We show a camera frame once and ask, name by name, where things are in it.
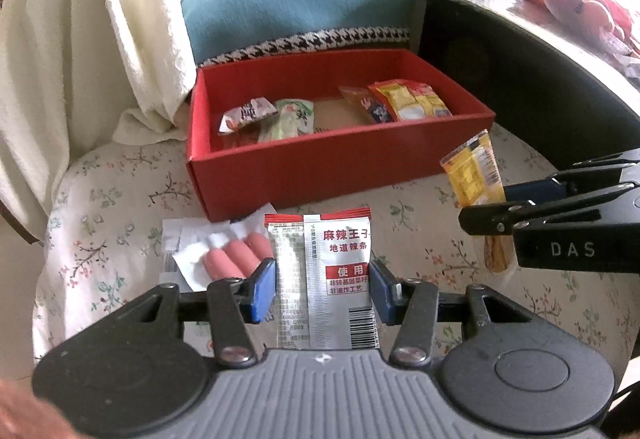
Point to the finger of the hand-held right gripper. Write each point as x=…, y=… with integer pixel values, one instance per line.
x=535, y=191
x=490, y=219

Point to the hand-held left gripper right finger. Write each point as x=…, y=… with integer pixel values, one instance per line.
x=382, y=291

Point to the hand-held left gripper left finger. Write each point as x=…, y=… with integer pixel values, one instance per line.
x=262, y=290

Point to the yellow snack packet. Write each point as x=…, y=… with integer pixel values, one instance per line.
x=400, y=101
x=431, y=101
x=472, y=169

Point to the silver red snack packet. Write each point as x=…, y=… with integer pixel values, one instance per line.
x=325, y=269

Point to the red cardboard box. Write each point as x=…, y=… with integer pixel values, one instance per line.
x=325, y=169

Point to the green snack packet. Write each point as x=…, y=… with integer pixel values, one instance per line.
x=290, y=119

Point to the white brown snack packet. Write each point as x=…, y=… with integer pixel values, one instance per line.
x=247, y=114

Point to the white pink sausage packet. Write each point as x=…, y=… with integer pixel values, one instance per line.
x=180, y=239

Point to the dark table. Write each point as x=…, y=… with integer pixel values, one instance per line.
x=525, y=69

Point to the orange packet blue print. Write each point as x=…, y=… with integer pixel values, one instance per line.
x=372, y=106

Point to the floral cloth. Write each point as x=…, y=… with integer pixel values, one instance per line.
x=110, y=199

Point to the white blanket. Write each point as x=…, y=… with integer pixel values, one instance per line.
x=75, y=44

